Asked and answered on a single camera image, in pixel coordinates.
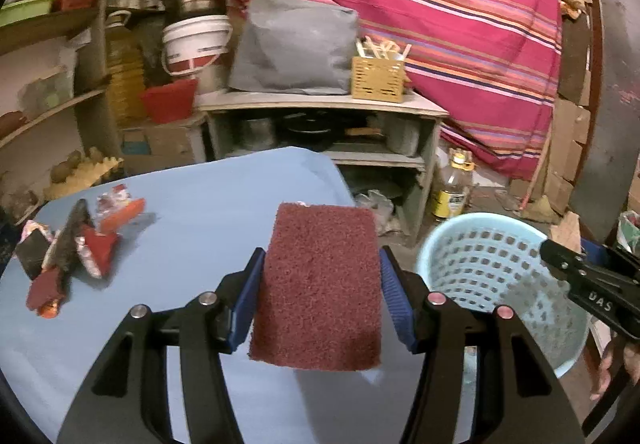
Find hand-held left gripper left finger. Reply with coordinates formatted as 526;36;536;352
56;247;266;444

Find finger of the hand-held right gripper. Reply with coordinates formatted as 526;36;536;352
581;349;640;438
539;238;640;341

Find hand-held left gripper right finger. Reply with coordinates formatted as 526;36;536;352
378;246;586;444

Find maroon scouring pad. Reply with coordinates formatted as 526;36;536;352
249;202;383;370

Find light blue plastic basket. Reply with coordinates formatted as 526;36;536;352
416;212;593;380

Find clear plastic bag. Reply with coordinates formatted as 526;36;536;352
355;189;396;231

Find oil bottle with yellow label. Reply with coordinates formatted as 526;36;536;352
431;149;475;222

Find orange snack wrapper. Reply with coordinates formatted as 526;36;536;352
95;184;147;232

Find cardboard sheets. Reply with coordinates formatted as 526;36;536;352
544;0;597;225

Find red snack wrapper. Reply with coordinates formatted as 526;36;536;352
75;228;121;279

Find small metal pot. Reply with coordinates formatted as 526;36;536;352
237;116;276;149

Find cardboard box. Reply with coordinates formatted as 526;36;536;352
120;121;203;169

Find dark grey scouring strip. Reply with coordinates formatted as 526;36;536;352
47;199;90;285

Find black pan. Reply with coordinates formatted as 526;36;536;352
280;113;346;145

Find dark board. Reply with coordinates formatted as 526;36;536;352
570;0;640;245

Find yellow egg tray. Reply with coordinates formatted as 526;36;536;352
45;156;125;199

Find small maroon pad piece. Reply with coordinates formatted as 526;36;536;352
26;269;63;312

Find grey wooden cabinet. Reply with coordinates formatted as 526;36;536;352
197;91;450;247

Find red plastic basin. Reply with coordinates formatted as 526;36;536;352
139;78;199;123

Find black sponge piece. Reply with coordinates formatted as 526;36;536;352
15;229;53;281

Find pink white wrapper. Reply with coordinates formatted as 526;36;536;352
21;220;51;245

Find yellow woven basket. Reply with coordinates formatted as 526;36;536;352
351;56;406;103

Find bundle of wooden sticks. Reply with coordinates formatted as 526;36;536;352
356;36;413;62

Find yellow oil jug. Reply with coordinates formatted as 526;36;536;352
106;10;148;125

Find grey fabric bag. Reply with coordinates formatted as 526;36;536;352
229;0;360;95

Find white bucket with red label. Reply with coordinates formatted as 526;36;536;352
161;15;232;77

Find wooden corner shelf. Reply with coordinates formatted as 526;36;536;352
0;0;216;205

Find red striped cloth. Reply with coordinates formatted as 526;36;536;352
215;0;563;182

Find green plastic tray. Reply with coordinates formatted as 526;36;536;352
0;0;56;27

